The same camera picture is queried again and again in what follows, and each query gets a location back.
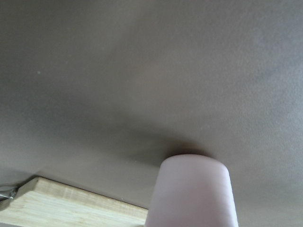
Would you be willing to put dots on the pink plastic cup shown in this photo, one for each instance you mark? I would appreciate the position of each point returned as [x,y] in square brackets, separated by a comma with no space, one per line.
[192,191]

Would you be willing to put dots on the bamboo cutting board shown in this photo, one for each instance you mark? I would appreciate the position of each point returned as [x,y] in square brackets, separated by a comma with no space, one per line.
[41,202]

